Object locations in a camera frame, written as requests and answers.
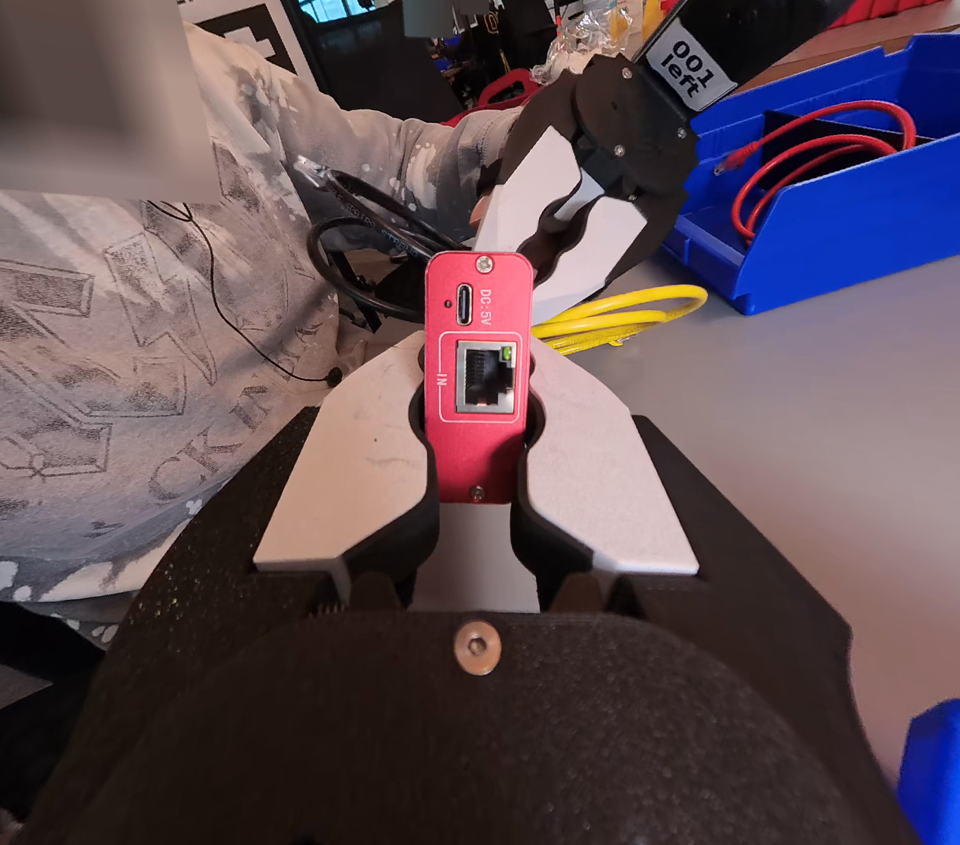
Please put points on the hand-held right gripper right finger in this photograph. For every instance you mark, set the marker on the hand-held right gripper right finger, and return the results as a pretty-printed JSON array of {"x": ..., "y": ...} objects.
[{"x": 600, "y": 485}]

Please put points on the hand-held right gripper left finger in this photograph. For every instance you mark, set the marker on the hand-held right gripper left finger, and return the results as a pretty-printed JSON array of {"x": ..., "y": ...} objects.
[{"x": 360, "y": 470}]

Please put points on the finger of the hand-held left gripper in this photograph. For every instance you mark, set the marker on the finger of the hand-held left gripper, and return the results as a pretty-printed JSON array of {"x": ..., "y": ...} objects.
[
  {"x": 600, "y": 245},
  {"x": 525, "y": 185}
]

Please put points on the red metal ethernet switch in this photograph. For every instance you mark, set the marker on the red metal ethernet switch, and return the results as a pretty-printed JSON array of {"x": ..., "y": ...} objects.
[{"x": 480, "y": 462}]

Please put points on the blue plastic storage bin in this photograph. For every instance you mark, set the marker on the blue plastic storage bin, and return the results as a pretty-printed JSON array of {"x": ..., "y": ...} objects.
[
  {"x": 825, "y": 245},
  {"x": 934, "y": 777}
]

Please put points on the person's left forearm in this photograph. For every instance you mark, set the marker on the person's left forearm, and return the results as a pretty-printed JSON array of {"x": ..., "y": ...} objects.
[{"x": 420, "y": 162}]

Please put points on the yellow storage bin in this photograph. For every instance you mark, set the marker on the yellow storage bin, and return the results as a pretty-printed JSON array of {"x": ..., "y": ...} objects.
[{"x": 660, "y": 5}]

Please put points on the clear plastic wrap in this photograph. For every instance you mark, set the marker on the clear plastic wrap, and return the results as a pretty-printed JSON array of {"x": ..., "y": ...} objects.
[{"x": 585, "y": 42}]

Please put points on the black bin divider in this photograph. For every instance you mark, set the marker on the black bin divider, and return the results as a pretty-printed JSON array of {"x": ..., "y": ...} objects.
[{"x": 847, "y": 126}]

